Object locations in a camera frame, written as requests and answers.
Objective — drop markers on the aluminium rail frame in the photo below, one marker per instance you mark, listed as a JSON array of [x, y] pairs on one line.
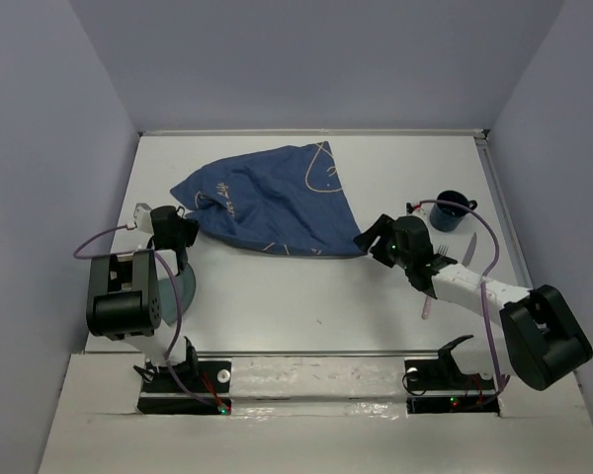
[[251, 304]]

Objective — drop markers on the teal plate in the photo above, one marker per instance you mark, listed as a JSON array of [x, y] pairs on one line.
[[186, 284]]

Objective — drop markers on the blue cloth placemat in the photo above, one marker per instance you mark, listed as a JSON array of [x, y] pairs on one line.
[[286, 201]]

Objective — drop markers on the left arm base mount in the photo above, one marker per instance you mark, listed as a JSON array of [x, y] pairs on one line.
[[203, 394]]

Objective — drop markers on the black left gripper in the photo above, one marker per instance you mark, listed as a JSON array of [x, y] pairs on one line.
[[191, 226]]

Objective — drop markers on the fork with pink handle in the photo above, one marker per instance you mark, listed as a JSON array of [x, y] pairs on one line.
[[442, 253]]

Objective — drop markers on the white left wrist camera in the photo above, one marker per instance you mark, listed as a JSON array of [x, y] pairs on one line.
[[141, 219]]

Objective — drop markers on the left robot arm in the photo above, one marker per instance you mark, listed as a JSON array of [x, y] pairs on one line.
[[139, 296]]

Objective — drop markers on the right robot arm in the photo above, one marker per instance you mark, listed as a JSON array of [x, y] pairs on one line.
[[543, 340]]

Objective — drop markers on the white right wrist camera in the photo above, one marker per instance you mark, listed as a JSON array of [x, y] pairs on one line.
[[415, 208]]

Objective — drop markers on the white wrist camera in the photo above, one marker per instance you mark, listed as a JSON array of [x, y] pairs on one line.
[[141, 219], [415, 208]]

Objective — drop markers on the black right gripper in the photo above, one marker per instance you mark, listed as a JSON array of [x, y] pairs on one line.
[[382, 226]]

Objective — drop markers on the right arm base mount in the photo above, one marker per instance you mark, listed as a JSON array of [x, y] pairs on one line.
[[437, 385]]

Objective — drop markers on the dark blue mug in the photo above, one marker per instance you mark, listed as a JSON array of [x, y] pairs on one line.
[[451, 209]]

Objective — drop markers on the knife with pink handle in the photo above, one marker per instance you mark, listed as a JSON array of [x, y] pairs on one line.
[[470, 250]]

